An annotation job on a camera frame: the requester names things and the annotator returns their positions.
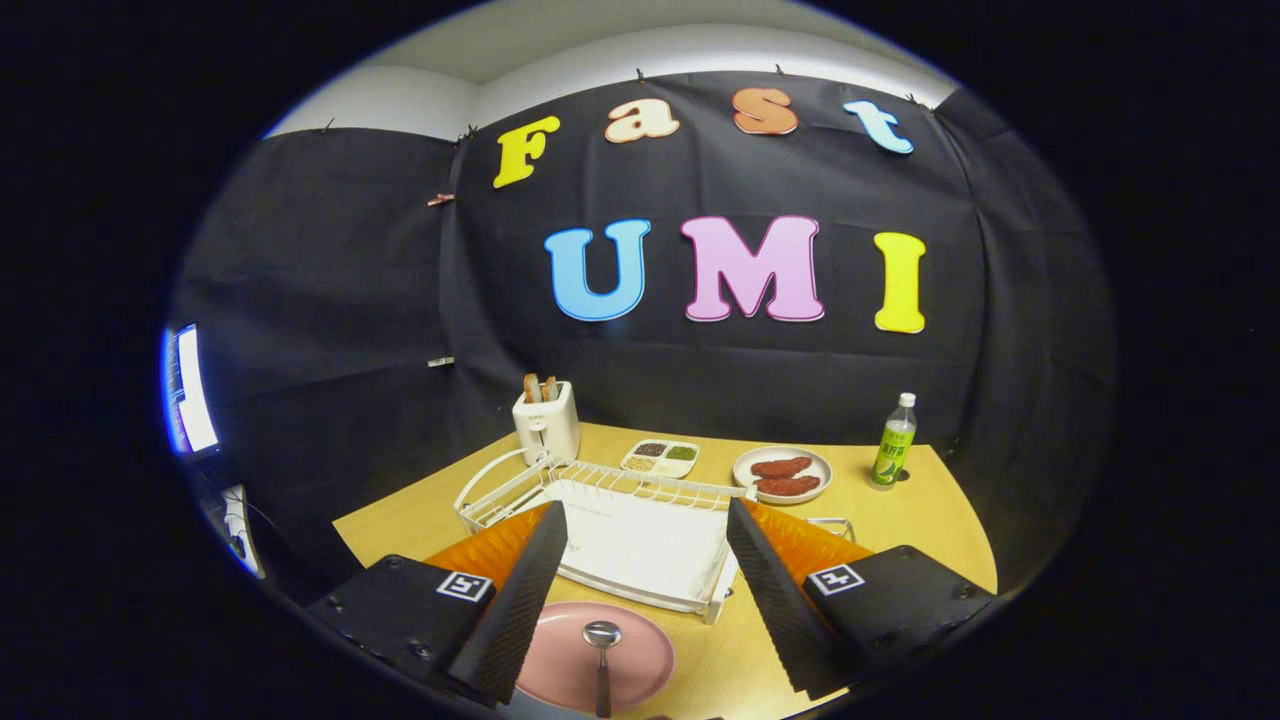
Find white round plate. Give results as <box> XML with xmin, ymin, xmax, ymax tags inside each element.
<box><xmin>732</xmin><ymin>445</ymin><xmax>834</xmax><ymax>505</ymax></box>

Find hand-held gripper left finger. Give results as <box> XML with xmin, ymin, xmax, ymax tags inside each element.
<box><xmin>305</xmin><ymin>500</ymin><xmax>569</xmax><ymax>707</ymax></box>

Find white curved object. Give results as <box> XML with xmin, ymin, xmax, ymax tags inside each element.
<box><xmin>222</xmin><ymin>485</ymin><xmax>266</xmax><ymax>579</ymax></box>

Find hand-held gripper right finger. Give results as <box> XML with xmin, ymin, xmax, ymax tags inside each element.
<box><xmin>726</xmin><ymin>497</ymin><xmax>999</xmax><ymax>703</ymax></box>

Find black backdrop cloth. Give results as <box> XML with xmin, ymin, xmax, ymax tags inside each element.
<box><xmin>168</xmin><ymin>68</ymin><xmax>1116</xmax><ymax>601</ymax></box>

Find white wire dish rack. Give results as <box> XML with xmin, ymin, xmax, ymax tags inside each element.
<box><xmin>454</xmin><ymin>448</ymin><xmax>758</xmax><ymax>625</ymax></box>

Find white toaster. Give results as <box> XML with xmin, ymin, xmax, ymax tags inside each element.
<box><xmin>512</xmin><ymin>381</ymin><xmax>582</xmax><ymax>467</ymax></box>

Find lit computer monitor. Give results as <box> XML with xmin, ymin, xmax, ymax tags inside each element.
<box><xmin>160</xmin><ymin>322</ymin><xmax>221</xmax><ymax>459</ymax></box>

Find pink plate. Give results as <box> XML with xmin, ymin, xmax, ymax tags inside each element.
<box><xmin>515</xmin><ymin>601</ymin><xmax>676</xmax><ymax>715</ymax></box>

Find white divided dish with beans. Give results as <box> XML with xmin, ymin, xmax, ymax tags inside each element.
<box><xmin>620</xmin><ymin>440</ymin><xmax>701</xmax><ymax>480</ymax></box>

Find metal spoon with dark handle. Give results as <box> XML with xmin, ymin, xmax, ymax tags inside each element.
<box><xmin>583</xmin><ymin>620</ymin><xmax>623</xmax><ymax>719</ymax></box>

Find green label drink bottle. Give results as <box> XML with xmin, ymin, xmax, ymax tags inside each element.
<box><xmin>867</xmin><ymin>392</ymin><xmax>918</xmax><ymax>491</ymax></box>

